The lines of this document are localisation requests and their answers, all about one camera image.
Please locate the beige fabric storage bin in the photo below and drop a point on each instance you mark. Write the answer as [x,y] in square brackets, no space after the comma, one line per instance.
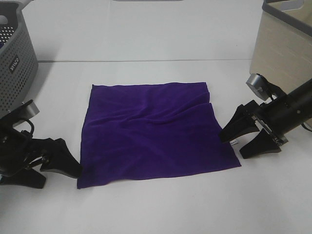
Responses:
[283,48]

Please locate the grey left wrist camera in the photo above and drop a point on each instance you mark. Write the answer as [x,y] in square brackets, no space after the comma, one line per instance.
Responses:
[28,110]

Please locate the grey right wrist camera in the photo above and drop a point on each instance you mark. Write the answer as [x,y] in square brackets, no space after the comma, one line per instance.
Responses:
[258,85]

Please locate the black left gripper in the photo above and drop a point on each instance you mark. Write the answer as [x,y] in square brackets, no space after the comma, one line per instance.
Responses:
[19,153]

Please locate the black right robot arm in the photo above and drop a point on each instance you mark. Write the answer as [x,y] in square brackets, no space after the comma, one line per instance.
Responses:
[299,103]

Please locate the white towel care label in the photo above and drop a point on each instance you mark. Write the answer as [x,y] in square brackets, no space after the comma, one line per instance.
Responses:
[233,142]

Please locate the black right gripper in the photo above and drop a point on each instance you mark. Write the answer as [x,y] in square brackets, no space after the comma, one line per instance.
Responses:
[269,119]

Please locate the purple towel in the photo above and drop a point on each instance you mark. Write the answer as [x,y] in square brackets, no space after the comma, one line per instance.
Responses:
[139,132]

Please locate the grey perforated laundry basket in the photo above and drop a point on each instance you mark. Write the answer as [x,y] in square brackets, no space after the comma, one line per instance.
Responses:
[18,61]

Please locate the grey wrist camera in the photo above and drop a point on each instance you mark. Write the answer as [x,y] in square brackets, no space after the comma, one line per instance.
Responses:
[258,85]
[28,110]

